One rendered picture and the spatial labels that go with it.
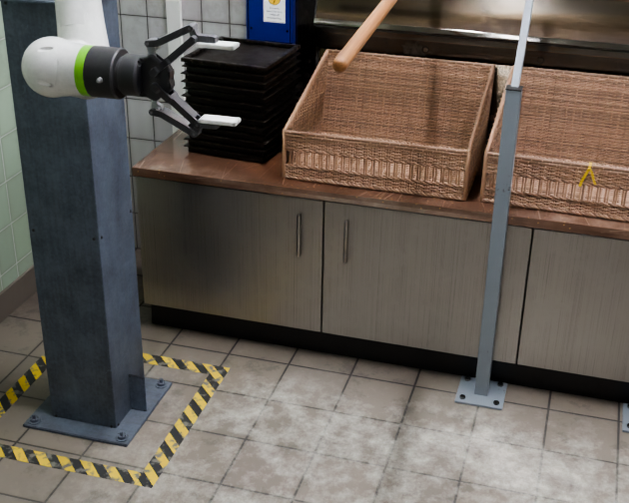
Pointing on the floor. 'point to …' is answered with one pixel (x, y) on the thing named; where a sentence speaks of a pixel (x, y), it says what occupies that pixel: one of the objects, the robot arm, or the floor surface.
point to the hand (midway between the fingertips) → (231, 84)
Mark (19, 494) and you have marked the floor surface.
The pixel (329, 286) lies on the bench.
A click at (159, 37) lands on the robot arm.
